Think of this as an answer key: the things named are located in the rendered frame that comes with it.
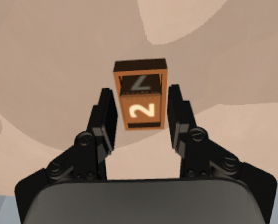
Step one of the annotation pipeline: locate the orange number cube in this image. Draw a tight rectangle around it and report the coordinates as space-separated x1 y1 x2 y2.
119 74 162 123

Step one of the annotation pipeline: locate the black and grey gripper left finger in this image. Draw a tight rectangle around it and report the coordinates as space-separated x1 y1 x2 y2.
14 88 118 224

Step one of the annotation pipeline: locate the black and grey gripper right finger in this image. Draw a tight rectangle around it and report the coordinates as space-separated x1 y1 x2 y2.
167 84 277 224

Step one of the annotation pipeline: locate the brown wooden tray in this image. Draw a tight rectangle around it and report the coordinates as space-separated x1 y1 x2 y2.
113 58 168 131

